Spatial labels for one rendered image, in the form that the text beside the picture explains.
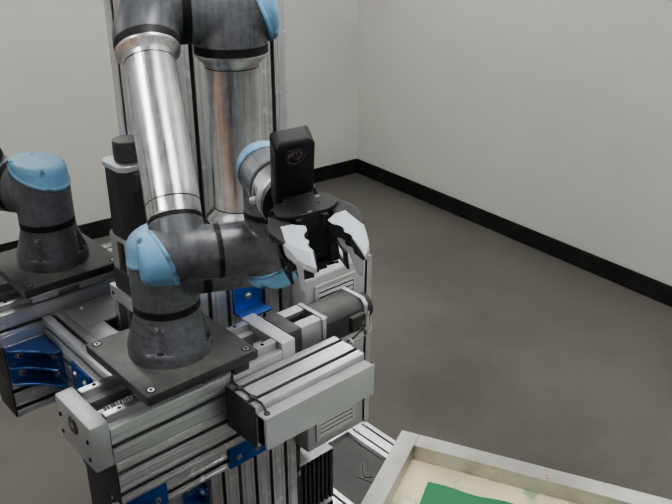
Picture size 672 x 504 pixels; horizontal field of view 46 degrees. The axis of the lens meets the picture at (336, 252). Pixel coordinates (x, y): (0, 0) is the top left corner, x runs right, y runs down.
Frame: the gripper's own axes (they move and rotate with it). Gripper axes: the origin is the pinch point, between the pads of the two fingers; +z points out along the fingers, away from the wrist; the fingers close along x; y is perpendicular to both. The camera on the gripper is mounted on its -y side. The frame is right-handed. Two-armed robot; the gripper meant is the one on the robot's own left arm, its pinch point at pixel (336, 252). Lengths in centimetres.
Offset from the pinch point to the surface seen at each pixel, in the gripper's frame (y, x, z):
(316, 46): 87, -124, -464
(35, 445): 159, 81, -206
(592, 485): 76, -49, -27
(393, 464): 72, -16, -44
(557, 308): 193, -174, -240
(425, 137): 148, -175, -406
